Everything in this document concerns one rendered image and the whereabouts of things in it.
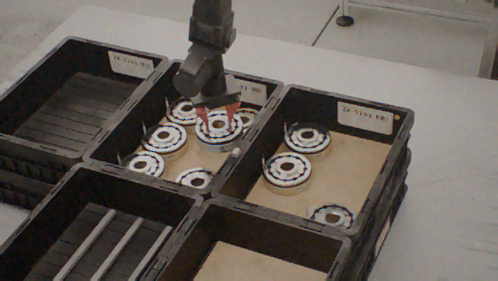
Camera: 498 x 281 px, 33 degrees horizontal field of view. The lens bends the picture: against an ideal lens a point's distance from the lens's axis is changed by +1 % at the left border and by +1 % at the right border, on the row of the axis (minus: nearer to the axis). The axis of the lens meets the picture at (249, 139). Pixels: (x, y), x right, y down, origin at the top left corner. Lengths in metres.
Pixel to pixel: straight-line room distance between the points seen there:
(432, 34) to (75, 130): 2.14
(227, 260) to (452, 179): 0.62
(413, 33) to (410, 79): 1.50
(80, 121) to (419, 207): 0.82
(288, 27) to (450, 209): 2.06
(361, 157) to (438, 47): 1.90
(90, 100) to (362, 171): 0.71
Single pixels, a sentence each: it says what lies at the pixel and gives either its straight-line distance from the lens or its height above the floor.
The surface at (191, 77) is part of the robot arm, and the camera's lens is 1.57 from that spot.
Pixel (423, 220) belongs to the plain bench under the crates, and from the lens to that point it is 1.88.
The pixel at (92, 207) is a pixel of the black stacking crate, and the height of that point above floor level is 0.83.
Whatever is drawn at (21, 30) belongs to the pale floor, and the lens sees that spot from 4.08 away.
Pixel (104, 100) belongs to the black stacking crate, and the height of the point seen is 0.83.
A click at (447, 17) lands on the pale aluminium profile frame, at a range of 3.68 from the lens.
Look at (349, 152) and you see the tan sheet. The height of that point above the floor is 0.83.
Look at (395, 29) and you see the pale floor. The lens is 3.79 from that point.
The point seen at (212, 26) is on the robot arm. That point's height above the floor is 1.21.
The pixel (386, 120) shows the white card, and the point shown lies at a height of 0.90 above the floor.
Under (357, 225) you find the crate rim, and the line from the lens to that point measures 1.54.
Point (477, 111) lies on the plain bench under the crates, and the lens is 2.19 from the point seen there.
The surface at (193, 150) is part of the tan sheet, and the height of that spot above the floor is 0.83.
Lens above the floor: 2.03
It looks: 40 degrees down
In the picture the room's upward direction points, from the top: 5 degrees counter-clockwise
